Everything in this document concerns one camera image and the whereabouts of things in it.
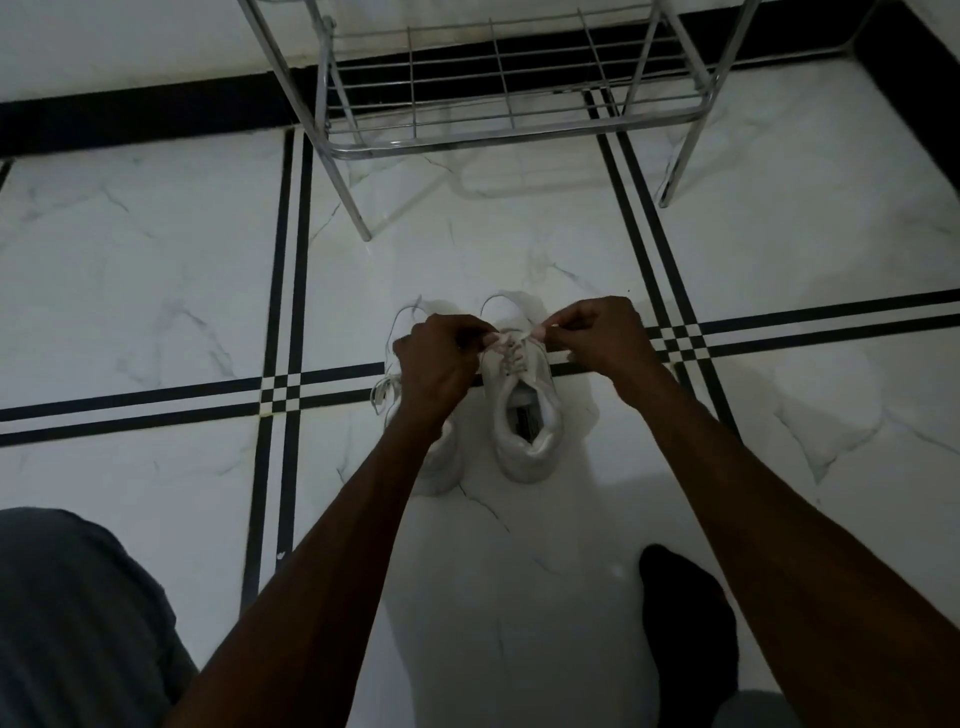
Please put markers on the person's right hand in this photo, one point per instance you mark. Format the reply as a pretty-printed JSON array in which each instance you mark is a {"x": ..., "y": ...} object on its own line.
[{"x": 611, "y": 337}]

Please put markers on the silver metal shoe rack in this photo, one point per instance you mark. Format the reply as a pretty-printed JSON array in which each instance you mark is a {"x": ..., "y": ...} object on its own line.
[{"x": 510, "y": 112}]

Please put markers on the person's left fingers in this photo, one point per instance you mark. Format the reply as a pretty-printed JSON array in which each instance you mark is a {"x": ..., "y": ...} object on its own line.
[{"x": 469, "y": 330}]

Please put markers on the person's left hand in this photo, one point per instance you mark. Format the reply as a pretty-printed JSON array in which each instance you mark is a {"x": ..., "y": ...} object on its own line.
[{"x": 435, "y": 367}]

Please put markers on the person's grey trouser leg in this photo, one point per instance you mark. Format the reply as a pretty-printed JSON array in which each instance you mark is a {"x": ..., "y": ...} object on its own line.
[
  {"x": 754, "y": 712},
  {"x": 75, "y": 622}
]

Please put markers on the person's left forearm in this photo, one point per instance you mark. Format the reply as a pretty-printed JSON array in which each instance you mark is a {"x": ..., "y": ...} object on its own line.
[{"x": 330, "y": 570}]

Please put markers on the person's right fingers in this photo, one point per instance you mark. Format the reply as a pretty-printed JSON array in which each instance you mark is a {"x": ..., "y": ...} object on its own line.
[{"x": 570, "y": 326}]

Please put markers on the person's right forearm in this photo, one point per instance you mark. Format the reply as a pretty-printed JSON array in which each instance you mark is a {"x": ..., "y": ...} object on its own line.
[{"x": 780, "y": 555}]

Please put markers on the white sneaker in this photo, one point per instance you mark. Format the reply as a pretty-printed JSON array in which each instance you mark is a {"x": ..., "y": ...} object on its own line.
[
  {"x": 525, "y": 442},
  {"x": 442, "y": 465}
]

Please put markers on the person's black sock foot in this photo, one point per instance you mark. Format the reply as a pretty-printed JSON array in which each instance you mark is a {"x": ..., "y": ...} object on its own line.
[{"x": 690, "y": 630}]

